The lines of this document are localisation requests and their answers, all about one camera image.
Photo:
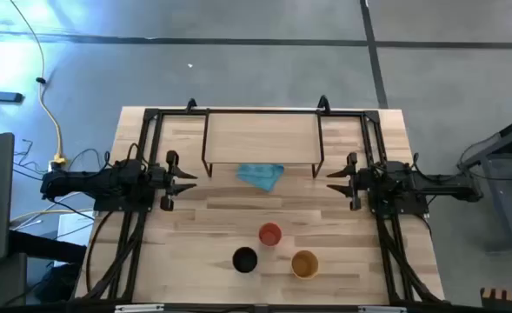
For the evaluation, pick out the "medium black cup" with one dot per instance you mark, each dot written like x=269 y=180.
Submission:
x=244 y=259

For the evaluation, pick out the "black table clamp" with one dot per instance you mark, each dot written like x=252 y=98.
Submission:
x=323 y=104
x=190 y=105

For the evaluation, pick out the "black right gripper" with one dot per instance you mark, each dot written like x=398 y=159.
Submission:
x=367 y=182

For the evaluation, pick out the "blue cloth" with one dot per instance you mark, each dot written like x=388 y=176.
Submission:
x=260 y=174

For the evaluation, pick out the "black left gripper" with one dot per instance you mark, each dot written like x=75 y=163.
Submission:
x=156 y=180

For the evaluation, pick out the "small red cup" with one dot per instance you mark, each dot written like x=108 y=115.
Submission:
x=270 y=234

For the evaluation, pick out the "white box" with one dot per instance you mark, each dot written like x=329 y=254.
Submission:
x=75 y=226

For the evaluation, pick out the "silver table bracket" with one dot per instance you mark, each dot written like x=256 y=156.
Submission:
x=381 y=309
x=139 y=308

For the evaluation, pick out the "black and wood striped object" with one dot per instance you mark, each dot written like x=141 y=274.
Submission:
x=505 y=297

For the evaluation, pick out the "wooden shelf with black legs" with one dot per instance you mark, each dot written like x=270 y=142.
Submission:
x=260 y=139

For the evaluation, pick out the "black stand beam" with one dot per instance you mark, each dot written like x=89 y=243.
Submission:
x=47 y=248

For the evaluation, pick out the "black metal table frame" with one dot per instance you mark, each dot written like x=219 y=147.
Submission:
x=177 y=112

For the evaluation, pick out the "large yellow cup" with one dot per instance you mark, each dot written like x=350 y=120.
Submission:
x=304 y=264

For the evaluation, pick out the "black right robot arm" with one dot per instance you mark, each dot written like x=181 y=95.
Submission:
x=434 y=184

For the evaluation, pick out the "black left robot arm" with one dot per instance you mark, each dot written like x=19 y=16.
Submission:
x=86 y=182

